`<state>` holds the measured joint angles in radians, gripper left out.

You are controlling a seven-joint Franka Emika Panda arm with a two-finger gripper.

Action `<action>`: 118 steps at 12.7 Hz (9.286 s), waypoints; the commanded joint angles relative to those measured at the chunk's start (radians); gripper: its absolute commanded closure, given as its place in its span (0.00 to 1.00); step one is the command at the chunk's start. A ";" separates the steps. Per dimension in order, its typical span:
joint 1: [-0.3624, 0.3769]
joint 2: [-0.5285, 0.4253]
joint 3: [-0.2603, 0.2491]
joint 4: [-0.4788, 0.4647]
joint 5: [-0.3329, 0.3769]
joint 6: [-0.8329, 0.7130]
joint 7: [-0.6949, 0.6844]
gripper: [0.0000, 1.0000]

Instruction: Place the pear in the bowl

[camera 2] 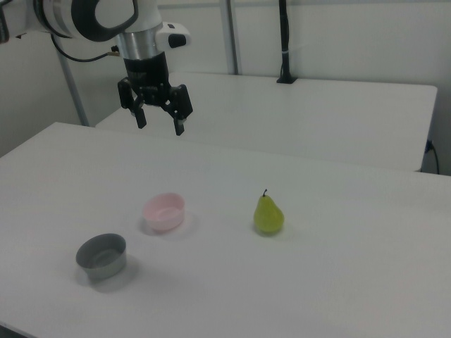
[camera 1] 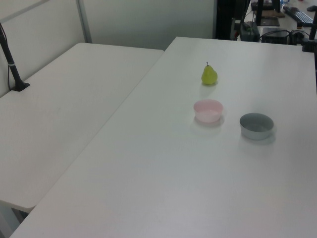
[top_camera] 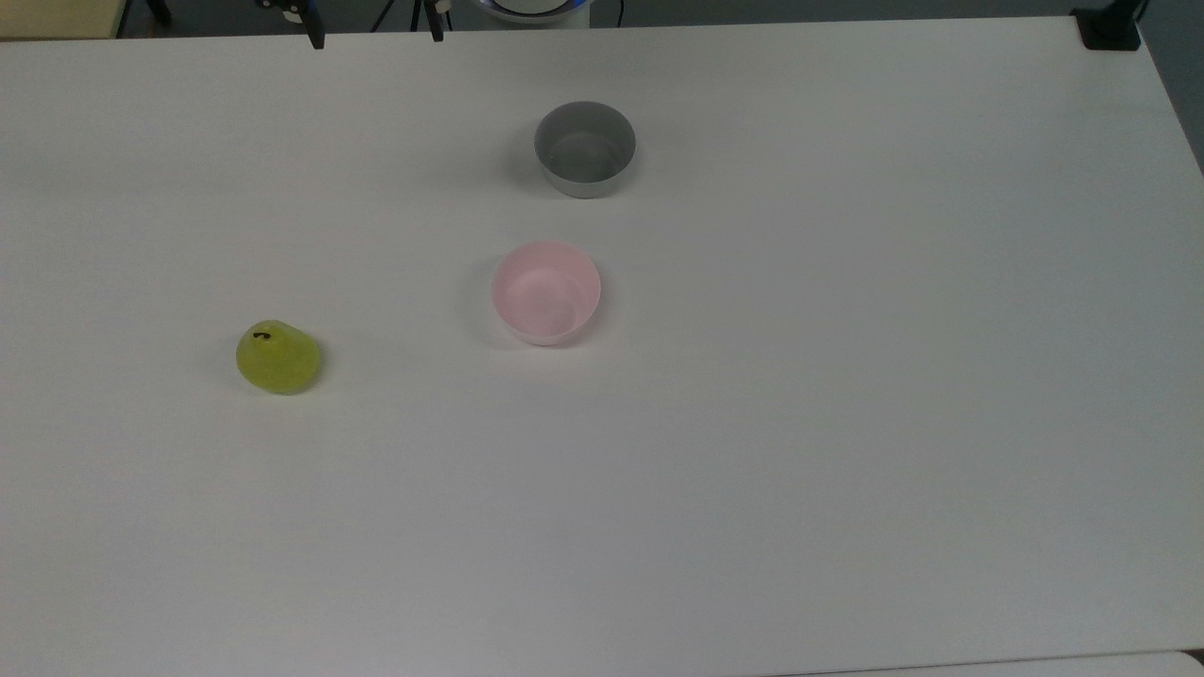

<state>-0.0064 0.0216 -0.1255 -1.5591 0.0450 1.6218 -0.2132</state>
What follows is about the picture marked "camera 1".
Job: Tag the green pear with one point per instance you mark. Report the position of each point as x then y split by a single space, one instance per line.
209 77

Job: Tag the pink plastic bowl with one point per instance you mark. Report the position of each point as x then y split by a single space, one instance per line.
208 116

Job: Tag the grey plastic bowl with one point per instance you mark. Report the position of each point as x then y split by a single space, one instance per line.
256 132

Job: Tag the dark green-black equipment box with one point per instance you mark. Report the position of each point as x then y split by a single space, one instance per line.
250 31

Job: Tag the black electronics box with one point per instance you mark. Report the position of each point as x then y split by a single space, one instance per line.
275 36

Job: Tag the black computer keyboard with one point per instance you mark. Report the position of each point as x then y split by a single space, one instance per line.
298 15

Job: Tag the black computer mouse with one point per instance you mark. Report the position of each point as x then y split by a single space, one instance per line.
310 8

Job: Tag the black machine frame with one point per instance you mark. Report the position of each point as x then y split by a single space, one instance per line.
226 18

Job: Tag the grey metal partition post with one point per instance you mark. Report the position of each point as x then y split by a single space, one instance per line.
85 21

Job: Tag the black monitor stand post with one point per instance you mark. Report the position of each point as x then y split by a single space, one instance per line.
259 12

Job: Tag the black flat base plate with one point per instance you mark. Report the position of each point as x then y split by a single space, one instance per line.
270 21

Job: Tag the black camera stand pole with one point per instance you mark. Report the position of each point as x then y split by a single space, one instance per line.
11 65

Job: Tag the black clamp mount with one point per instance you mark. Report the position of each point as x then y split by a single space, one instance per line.
309 42

